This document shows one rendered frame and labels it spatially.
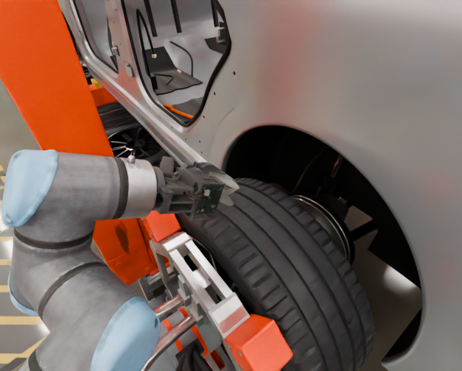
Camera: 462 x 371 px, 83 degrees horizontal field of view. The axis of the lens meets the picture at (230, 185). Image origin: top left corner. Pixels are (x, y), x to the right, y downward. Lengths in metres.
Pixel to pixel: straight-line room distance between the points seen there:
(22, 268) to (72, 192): 0.12
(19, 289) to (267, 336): 0.37
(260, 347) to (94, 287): 0.28
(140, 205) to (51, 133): 0.46
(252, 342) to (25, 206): 0.38
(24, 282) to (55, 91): 0.48
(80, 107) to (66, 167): 0.44
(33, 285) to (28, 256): 0.04
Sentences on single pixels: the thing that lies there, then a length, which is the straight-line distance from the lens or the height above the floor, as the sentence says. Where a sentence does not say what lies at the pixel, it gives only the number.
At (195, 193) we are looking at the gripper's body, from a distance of 0.42.
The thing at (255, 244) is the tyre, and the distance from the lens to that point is 0.57.
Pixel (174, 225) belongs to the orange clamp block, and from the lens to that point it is 0.74.
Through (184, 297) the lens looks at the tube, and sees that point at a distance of 0.69.
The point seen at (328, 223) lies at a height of 0.98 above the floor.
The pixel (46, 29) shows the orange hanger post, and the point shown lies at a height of 1.52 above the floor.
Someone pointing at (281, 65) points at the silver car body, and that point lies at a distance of 0.67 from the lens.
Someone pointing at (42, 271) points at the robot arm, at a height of 1.35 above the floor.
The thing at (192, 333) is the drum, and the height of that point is 0.91.
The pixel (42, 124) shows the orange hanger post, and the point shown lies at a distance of 0.80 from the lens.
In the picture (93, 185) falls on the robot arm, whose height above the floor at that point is 1.42.
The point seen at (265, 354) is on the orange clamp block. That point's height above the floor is 1.15.
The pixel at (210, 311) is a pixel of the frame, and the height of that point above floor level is 1.12.
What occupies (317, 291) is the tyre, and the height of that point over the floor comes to 1.12.
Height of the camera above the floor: 1.64
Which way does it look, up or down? 42 degrees down
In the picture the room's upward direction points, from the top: straight up
